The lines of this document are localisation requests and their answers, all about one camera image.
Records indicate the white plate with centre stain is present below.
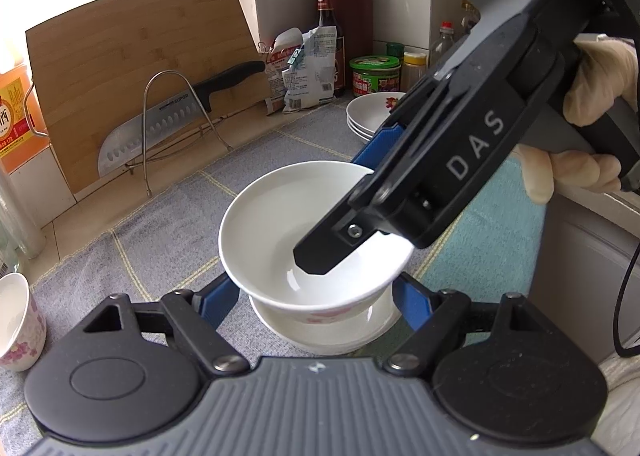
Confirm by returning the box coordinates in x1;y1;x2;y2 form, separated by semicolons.
346;92;408;135

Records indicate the white and blue bag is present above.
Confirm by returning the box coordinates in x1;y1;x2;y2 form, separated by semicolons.
281;28;338;114

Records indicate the black cable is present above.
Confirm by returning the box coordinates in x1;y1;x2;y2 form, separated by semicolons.
612;196;640;359

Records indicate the dark wooden knife block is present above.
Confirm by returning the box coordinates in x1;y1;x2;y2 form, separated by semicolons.
332;0;376;89

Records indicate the person's right hand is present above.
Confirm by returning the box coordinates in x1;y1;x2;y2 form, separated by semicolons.
514;33;640;207

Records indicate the grey and teal towel mat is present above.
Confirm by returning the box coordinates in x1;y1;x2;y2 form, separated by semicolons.
0;103;548;417

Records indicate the white cloth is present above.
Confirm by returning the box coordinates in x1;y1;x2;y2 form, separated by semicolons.
590;351;640;456

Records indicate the tall plastic wrap roll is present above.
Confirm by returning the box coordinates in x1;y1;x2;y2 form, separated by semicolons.
0;156;43;259

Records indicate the dark vinegar bottle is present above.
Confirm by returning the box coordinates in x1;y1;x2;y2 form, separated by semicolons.
314;0;346;96

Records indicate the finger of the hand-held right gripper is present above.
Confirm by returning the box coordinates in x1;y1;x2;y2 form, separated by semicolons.
292;175;401;277
351;120;407;173

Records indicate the black-handled cleaver knife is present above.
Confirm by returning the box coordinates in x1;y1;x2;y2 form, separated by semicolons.
97;60;267;178

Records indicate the white and orange bag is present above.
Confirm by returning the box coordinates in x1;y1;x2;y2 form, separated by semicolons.
259;28;306;115

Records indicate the orange cooking wine jug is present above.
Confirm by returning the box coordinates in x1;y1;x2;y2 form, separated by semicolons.
0;53;51;177

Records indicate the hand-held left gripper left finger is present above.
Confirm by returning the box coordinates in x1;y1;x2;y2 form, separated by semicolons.
82;272;249;379

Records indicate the oil bottle with green label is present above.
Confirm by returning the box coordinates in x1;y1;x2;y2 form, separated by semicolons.
459;0;481;44

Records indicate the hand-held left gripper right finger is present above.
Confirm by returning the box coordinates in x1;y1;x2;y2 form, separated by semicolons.
385;272;548;379

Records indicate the metal wire rack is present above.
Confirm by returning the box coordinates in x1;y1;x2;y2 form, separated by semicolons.
125;70;233;197

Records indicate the spice jar with yellow lid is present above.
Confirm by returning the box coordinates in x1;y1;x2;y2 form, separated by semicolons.
402;52;428;91

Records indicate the clear bottle with red cap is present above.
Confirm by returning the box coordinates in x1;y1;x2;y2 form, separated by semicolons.
430;22;458;71

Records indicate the green-lidded sauce jar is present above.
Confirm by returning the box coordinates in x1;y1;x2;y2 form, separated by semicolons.
349;56;402;97

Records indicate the bamboo cutting board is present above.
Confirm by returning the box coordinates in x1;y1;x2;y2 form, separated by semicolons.
25;0;271;194

